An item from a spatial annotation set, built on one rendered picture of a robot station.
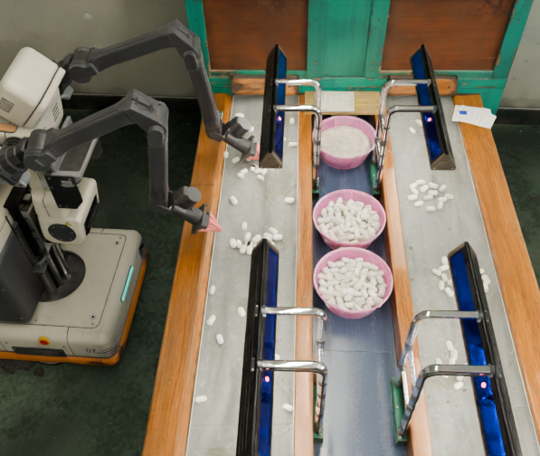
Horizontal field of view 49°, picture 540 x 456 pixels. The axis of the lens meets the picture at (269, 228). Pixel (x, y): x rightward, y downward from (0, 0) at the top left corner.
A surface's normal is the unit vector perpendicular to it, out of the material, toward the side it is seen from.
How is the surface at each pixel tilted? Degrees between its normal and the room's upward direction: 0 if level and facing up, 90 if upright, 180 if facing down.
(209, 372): 0
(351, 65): 90
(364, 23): 90
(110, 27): 90
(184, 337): 0
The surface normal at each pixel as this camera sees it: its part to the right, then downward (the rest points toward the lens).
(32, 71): 0.65, -0.44
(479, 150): -0.03, -0.65
